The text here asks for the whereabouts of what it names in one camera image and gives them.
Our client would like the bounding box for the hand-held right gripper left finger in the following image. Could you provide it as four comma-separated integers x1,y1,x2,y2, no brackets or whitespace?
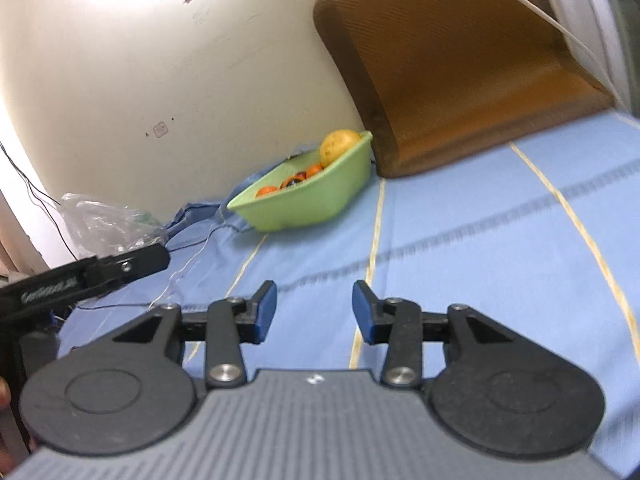
112,281,278,390

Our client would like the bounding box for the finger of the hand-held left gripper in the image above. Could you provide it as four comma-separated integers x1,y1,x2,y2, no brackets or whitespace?
84,243,171,294

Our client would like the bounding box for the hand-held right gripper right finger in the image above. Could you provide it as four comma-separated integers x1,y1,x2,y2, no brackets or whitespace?
351,281,511,390

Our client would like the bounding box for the green plastic basin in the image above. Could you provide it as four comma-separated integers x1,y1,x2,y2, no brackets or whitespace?
227,130,374,233

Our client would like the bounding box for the yellow pomelo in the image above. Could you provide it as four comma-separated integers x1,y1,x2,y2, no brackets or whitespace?
319,129,362,169

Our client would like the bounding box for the clear plastic bag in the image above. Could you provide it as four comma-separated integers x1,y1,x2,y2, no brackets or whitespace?
60,192,167,257

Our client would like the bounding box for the brown cushion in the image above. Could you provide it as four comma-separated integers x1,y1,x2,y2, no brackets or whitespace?
313,0,617,179

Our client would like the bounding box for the thin white cord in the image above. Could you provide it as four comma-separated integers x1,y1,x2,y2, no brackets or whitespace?
149,220,227,312

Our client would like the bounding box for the black cable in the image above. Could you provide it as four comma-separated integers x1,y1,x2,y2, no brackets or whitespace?
0,141,77,262

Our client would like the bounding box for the white cable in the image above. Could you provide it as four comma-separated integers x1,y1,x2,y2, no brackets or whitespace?
456,0,627,107

